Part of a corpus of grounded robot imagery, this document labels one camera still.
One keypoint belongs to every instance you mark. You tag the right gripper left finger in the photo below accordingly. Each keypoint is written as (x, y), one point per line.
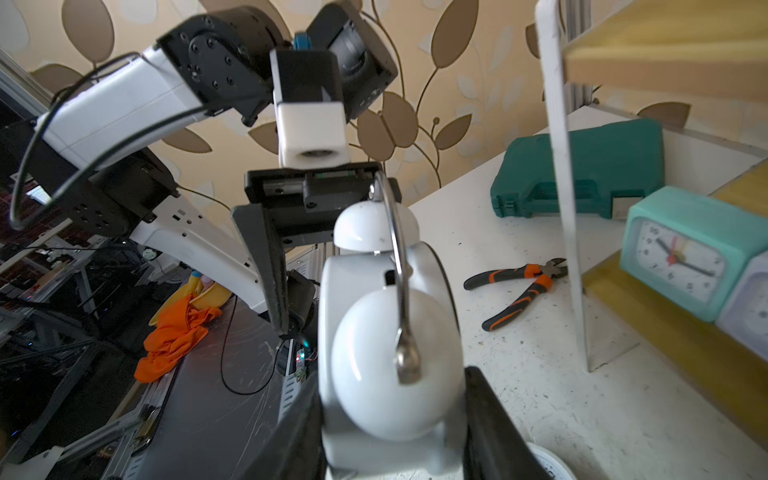
(295, 449)

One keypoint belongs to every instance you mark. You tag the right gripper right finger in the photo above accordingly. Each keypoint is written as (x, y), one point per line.
(494, 448)

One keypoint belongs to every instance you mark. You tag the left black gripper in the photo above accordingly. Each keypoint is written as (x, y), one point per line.
(289, 207)

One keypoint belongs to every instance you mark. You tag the white twin-bell clock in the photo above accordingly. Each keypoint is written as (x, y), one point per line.
(391, 369)
(556, 468)

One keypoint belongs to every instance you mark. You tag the mint square alarm clock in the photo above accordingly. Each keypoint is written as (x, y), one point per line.
(691, 249)

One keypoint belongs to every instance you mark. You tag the lilac square alarm clock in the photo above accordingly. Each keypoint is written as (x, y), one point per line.
(744, 316)

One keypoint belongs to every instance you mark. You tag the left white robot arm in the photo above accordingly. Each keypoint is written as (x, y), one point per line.
(91, 150)

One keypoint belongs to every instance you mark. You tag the wooden two-tier shelf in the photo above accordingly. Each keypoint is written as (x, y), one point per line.
(714, 48)

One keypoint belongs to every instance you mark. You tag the orange cloth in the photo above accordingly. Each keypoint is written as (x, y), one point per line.
(179, 329)

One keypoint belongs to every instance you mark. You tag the green plastic tool case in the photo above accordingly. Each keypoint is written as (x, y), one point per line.
(618, 160)

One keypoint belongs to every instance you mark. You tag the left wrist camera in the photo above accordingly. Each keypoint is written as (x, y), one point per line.
(309, 109)

